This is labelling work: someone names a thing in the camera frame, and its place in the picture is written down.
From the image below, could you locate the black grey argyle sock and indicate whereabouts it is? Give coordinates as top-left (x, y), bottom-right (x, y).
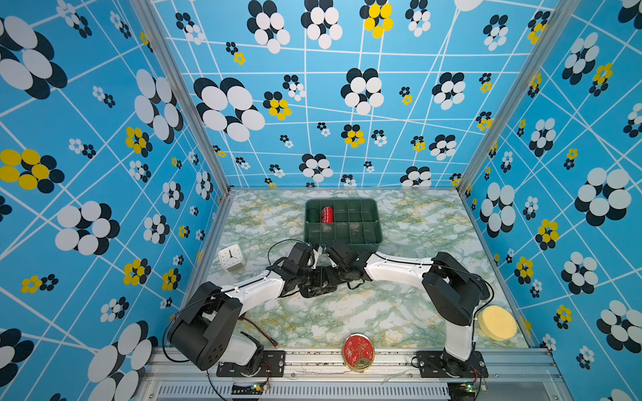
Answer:
top-left (299, 267), bottom-right (342, 298)

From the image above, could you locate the green compartment tray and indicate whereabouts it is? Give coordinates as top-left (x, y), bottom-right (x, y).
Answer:
top-left (304, 198), bottom-right (383, 252)

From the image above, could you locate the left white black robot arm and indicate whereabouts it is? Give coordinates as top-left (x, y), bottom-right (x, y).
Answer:
top-left (164, 242), bottom-right (321, 376)

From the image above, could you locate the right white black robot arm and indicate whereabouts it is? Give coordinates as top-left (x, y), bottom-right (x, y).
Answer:
top-left (324, 242), bottom-right (494, 362)

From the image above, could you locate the dark green roll in tray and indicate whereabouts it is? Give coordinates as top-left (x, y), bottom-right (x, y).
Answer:
top-left (306, 208), bottom-right (321, 223)

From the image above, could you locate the red soda can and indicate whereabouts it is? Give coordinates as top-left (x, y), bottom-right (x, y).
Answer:
top-left (320, 207), bottom-right (334, 224)

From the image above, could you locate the white square clock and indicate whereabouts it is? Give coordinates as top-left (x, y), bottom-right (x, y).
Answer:
top-left (217, 243), bottom-right (247, 271)

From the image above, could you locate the red round tin lid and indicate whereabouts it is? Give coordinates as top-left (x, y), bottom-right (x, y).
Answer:
top-left (342, 333), bottom-right (376, 373)

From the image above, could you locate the yellow round sponge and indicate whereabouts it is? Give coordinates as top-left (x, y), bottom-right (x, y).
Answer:
top-left (478, 306), bottom-right (518, 342)

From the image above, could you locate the red black power cable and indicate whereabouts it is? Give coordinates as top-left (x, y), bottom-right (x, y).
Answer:
top-left (242, 315), bottom-right (280, 348)

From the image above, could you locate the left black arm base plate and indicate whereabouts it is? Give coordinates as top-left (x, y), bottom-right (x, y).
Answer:
top-left (216, 350), bottom-right (287, 379)

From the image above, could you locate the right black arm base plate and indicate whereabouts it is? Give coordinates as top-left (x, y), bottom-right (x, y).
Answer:
top-left (415, 350), bottom-right (489, 379)

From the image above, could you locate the aluminium front rail frame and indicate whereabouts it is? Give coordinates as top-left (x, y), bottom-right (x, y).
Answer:
top-left (135, 348), bottom-right (573, 400)

